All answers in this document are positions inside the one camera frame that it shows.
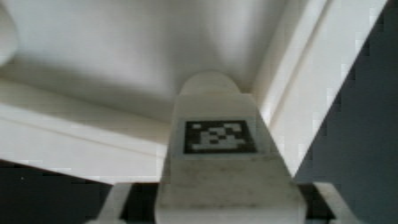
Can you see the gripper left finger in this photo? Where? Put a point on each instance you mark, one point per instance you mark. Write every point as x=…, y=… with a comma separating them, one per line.
x=111, y=212

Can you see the white leg with tag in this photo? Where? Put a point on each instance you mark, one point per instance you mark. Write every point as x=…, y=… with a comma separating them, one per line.
x=227, y=184

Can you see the white square tabletop tray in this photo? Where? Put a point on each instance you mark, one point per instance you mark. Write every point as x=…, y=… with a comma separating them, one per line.
x=97, y=58

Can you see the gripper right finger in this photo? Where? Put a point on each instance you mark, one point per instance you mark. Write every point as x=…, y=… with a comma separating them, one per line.
x=339, y=206

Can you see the white U-shaped fence wall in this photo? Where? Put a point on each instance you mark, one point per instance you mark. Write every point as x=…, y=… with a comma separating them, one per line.
x=331, y=51

